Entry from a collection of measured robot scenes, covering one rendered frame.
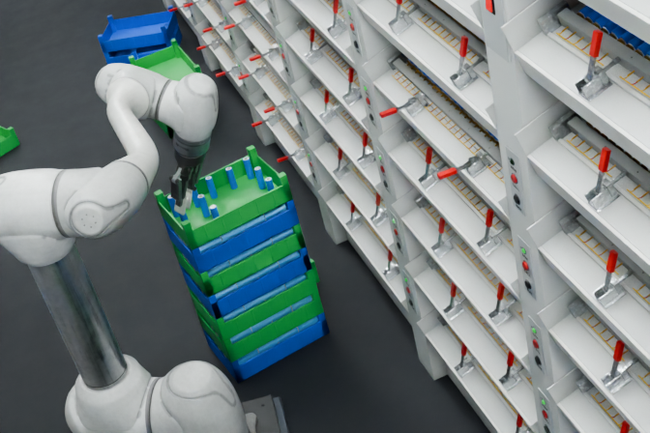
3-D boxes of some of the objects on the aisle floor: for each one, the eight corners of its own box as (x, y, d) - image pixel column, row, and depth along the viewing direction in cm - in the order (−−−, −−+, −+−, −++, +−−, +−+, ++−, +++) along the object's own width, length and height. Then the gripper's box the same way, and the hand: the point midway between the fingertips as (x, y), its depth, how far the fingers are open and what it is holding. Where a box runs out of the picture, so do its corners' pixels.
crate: (238, 384, 310) (231, 362, 306) (208, 345, 326) (201, 326, 321) (330, 332, 320) (324, 312, 315) (296, 298, 335) (290, 277, 331)
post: (433, 380, 296) (290, -312, 198) (419, 359, 304) (273, -318, 206) (500, 351, 300) (392, -343, 202) (484, 331, 308) (370, -348, 209)
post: (577, 580, 240) (476, -249, 142) (554, 548, 248) (443, -260, 149) (657, 540, 244) (612, -294, 146) (632, 509, 252) (573, -303, 153)
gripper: (194, 122, 277) (186, 186, 295) (161, 155, 268) (153, 219, 285) (220, 136, 276) (210, 199, 293) (186, 169, 266) (178, 233, 283)
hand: (183, 200), depth 286 cm, fingers closed, pressing on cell
